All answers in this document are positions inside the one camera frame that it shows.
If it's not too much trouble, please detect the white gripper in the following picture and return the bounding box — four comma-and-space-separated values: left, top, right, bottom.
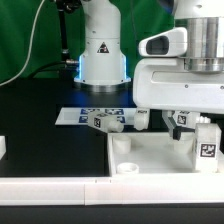
133, 27, 224, 140

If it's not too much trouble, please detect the white square tabletop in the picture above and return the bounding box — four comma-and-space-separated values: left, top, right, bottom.
108, 132, 224, 176

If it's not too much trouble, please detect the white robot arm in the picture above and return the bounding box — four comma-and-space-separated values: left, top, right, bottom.
75, 0, 224, 139

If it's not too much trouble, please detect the white left fence block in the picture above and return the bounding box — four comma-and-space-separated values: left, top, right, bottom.
0, 136, 6, 160

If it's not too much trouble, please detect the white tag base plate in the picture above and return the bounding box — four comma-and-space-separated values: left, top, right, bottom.
55, 107, 136, 125

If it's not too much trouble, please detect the black cable with connector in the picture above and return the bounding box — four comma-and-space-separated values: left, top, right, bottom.
26, 0, 81, 79

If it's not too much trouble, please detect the white front fence rail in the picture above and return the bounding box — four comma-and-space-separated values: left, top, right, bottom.
0, 174, 224, 206

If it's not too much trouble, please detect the grey cable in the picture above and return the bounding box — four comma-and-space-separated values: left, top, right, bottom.
0, 0, 47, 86

